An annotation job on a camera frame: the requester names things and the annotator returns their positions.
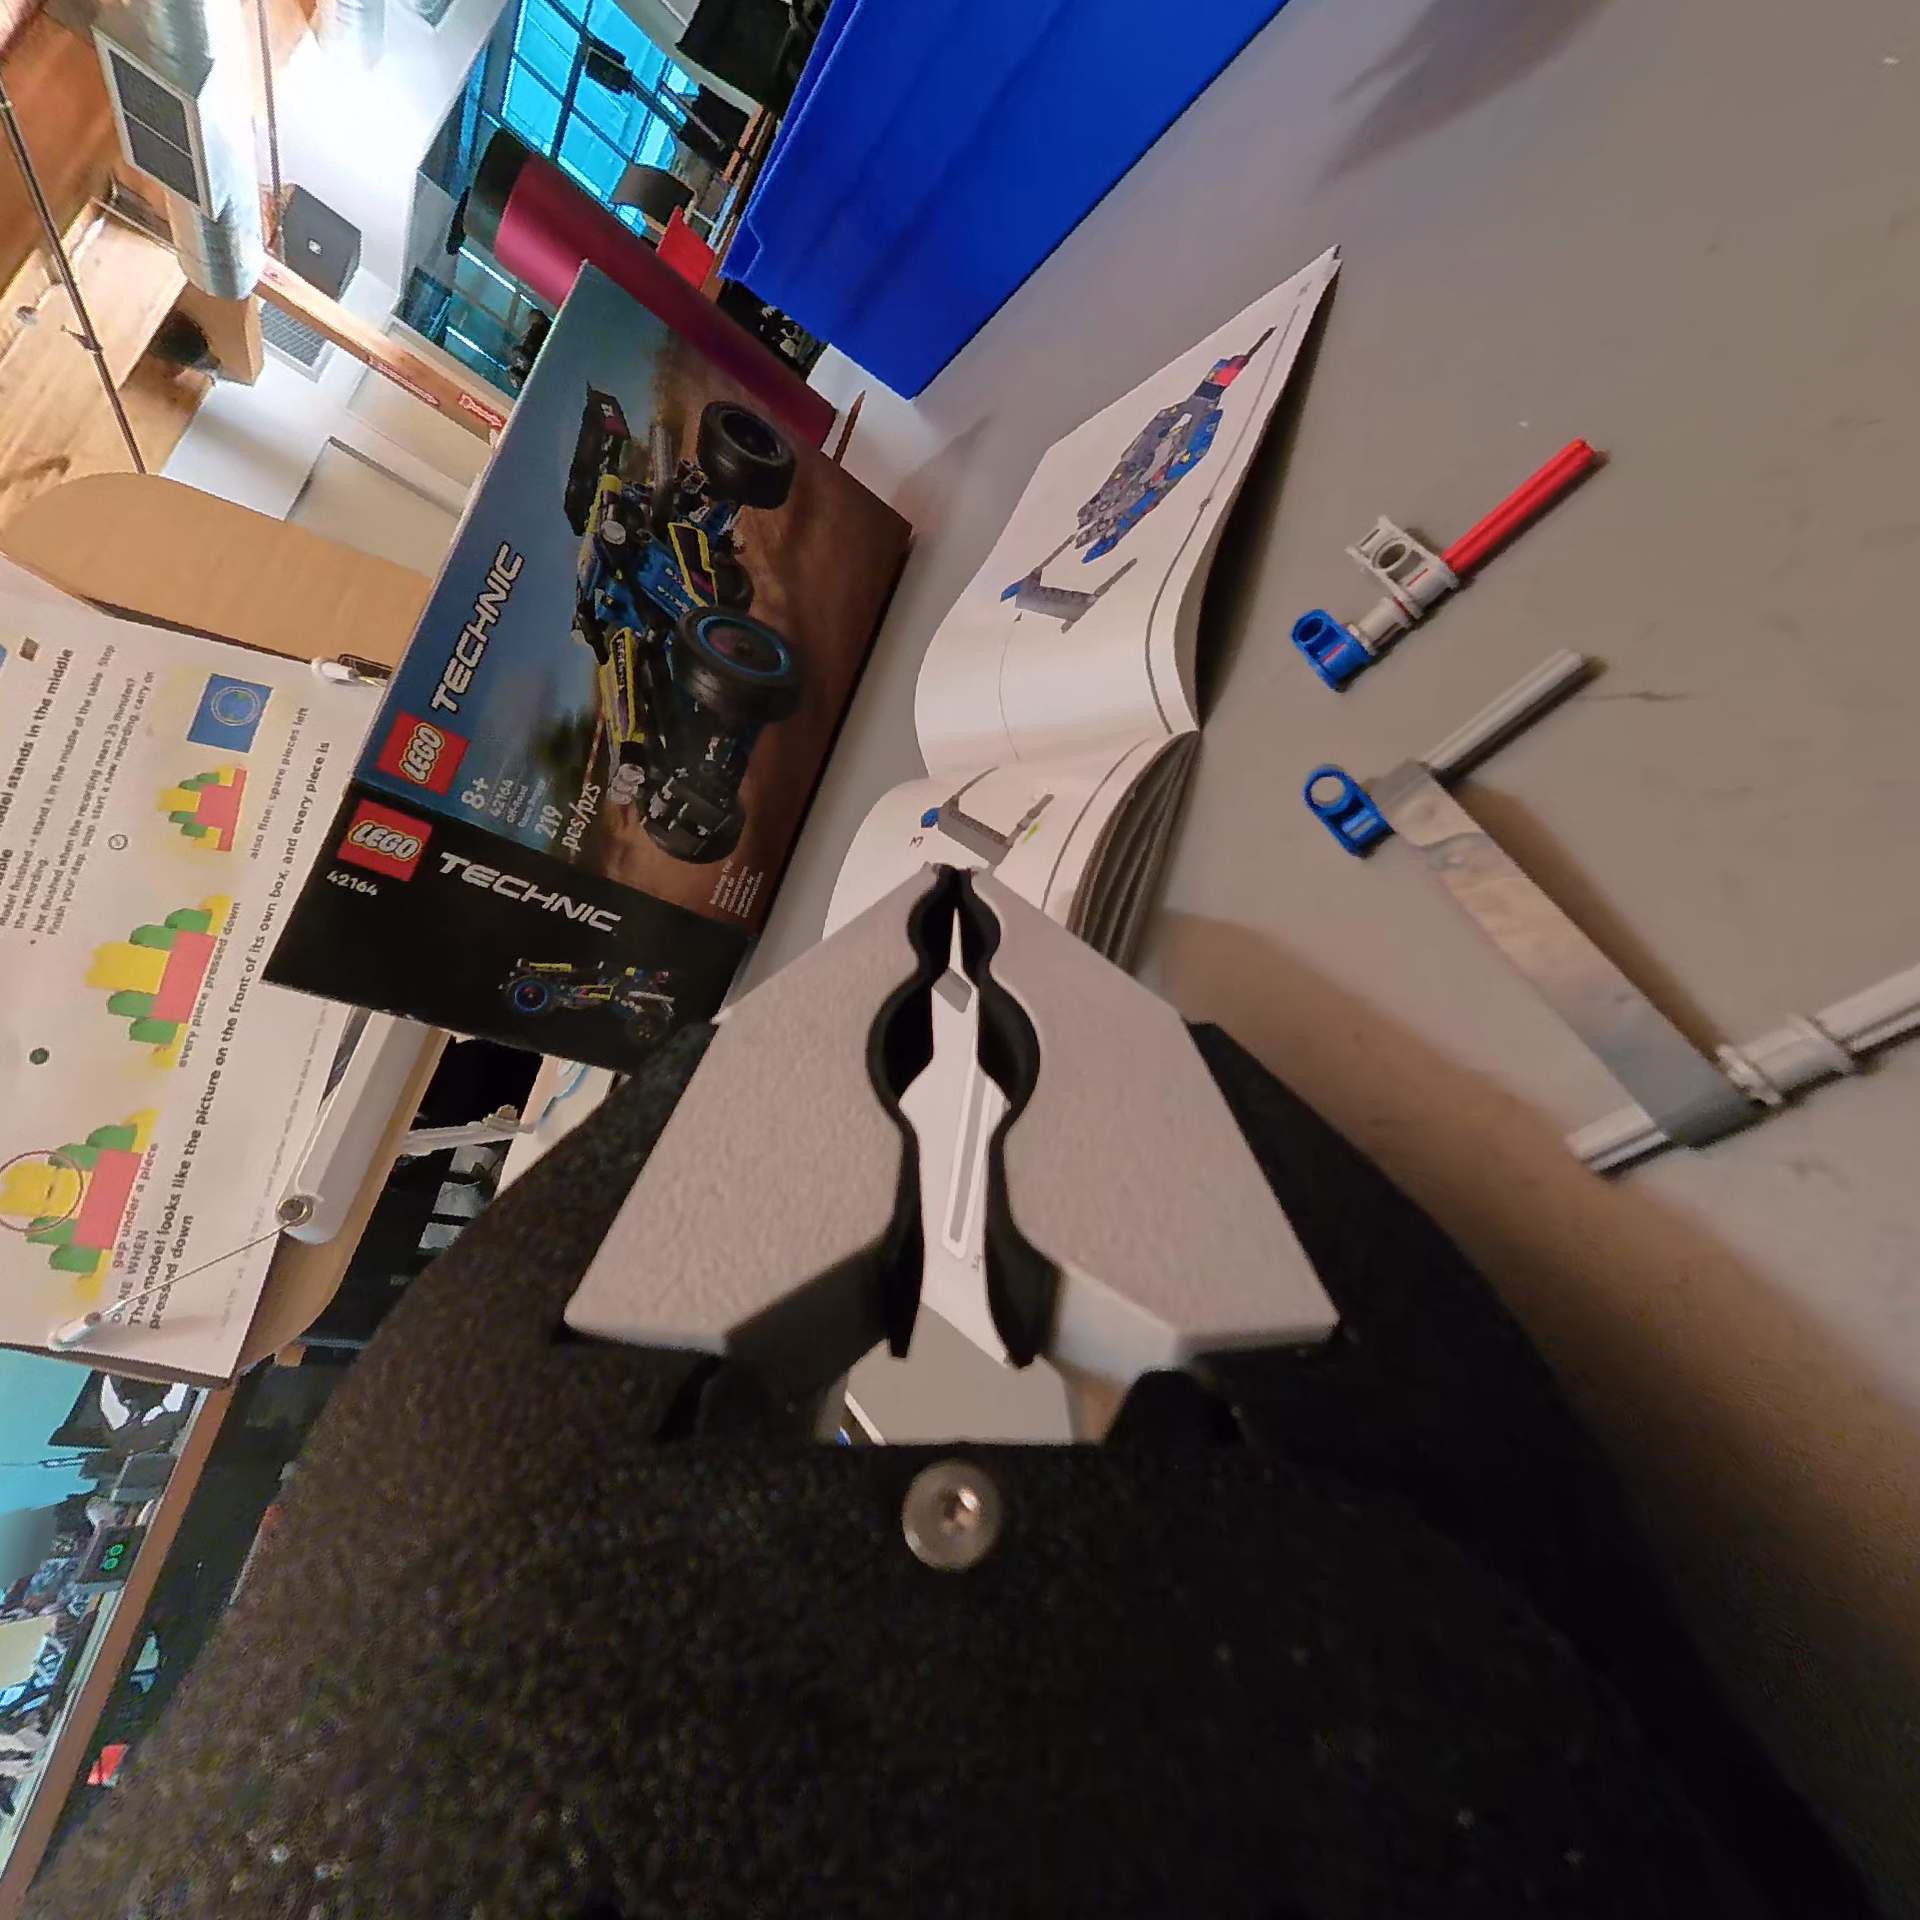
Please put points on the blue plastic storage bin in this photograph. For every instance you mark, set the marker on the blue plastic storage bin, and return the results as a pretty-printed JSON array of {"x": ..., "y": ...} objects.
[{"x": 961, "y": 163}]

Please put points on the lego instruction booklet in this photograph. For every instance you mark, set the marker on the lego instruction booklet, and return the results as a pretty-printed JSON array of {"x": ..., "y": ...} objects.
[{"x": 1078, "y": 644}]

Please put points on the grey lego beam with axles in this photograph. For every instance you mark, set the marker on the grey lego beam with axles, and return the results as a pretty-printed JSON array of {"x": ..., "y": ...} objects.
[{"x": 1571, "y": 962}]

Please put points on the red lego axle with connectors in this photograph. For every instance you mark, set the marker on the red lego axle with connectors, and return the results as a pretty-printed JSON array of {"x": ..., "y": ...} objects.
[{"x": 1428, "y": 573}]

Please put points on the black hanging speaker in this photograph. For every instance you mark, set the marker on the black hanging speaker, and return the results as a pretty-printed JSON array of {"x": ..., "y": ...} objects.
[{"x": 315, "y": 235}]

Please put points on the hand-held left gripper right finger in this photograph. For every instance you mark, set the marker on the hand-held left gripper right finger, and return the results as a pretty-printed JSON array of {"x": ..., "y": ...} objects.
[{"x": 1172, "y": 1198}]

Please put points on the small blue lego connector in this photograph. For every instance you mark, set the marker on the small blue lego connector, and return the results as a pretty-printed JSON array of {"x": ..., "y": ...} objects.
[{"x": 1337, "y": 805}]

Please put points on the lego set box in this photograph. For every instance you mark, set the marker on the lego set box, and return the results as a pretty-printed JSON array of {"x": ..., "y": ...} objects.
[{"x": 601, "y": 679}]

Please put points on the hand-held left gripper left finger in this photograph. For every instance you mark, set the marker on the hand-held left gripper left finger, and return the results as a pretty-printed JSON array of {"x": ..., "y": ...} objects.
[{"x": 737, "y": 1198}]

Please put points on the white printed instruction poster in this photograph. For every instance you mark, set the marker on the white printed instruction poster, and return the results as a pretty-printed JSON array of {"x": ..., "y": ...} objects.
[{"x": 137, "y": 976}]

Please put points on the maroon drinking bottle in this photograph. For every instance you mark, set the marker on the maroon drinking bottle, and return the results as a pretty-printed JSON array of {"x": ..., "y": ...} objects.
[{"x": 645, "y": 286}]

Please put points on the cardboard poster backing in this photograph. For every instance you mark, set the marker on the cardboard poster backing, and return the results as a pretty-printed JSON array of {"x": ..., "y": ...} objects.
[{"x": 224, "y": 567}]

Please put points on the metal air duct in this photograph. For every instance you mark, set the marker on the metal air duct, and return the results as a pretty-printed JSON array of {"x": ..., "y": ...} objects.
[{"x": 179, "y": 135}]

